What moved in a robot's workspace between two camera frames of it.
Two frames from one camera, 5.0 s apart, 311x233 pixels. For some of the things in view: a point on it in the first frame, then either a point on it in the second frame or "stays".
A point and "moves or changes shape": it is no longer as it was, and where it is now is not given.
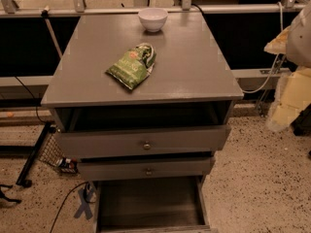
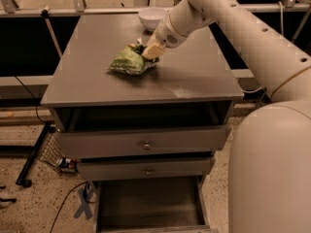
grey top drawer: [148, 141] stays
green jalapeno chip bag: [133, 67] moves or changes shape
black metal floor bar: [23, 179] stays
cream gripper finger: [278, 45] → [166, 34]
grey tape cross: [85, 201] stays
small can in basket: [69, 162] stays
